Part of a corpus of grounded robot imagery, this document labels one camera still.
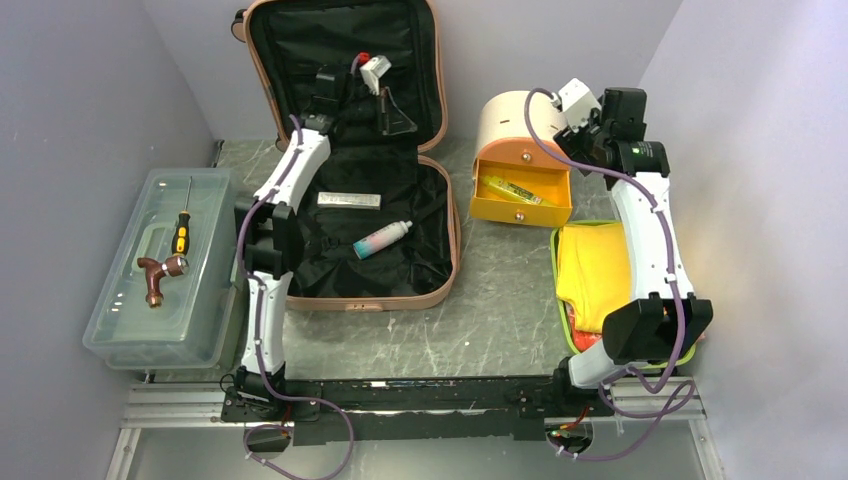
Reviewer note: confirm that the yellow black screwdriver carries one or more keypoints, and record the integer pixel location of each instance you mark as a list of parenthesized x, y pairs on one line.
[(180, 242)]

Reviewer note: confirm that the cream orange drawer cabinet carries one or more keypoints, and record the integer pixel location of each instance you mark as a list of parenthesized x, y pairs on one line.
[(505, 148)]

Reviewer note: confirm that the pink hard-shell suitcase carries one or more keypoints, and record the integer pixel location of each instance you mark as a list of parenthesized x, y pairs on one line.
[(289, 42)]

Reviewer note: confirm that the yellow cloth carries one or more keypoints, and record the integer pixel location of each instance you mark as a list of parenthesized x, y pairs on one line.
[(590, 278)]

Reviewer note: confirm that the pastel cosmetic tube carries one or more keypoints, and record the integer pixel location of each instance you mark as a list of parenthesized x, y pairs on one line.
[(381, 239)]

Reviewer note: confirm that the red white tie-dye cloth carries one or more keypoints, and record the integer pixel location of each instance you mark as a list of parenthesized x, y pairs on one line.
[(580, 340)]

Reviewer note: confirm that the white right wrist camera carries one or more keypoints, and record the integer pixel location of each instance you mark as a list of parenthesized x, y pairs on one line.
[(577, 103)]

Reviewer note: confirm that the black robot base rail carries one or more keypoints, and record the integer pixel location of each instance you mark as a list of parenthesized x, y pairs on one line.
[(522, 407)]

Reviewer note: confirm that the green yellow small tube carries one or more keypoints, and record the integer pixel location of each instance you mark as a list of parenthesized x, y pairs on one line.
[(512, 192)]

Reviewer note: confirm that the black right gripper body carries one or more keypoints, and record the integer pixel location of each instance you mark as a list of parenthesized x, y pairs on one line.
[(581, 146)]

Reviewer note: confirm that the white cosmetic box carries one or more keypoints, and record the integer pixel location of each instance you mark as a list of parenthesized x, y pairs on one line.
[(345, 200)]

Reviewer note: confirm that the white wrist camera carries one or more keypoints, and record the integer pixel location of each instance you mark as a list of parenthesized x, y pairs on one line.
[(371, 69), (577, 103)]

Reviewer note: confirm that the clear plastic storage box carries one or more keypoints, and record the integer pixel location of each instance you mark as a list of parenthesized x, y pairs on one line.
[(171, 300)]

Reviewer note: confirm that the aluminium frame rail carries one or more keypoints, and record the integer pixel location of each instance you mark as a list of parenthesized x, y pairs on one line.
[(199, 405)]

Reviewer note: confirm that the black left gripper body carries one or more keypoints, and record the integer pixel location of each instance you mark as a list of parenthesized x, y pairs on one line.
[(363, 112)]

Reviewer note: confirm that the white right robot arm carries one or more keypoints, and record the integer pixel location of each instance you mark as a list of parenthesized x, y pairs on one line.
[(664, 317)]

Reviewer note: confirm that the lime green plastic tray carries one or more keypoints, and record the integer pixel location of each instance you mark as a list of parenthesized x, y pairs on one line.
[(563, 318)]

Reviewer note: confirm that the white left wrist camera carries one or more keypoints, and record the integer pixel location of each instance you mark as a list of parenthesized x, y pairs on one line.
[(371, 69)]

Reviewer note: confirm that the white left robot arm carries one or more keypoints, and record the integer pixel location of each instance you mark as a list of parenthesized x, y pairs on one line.
[(270, 242)]

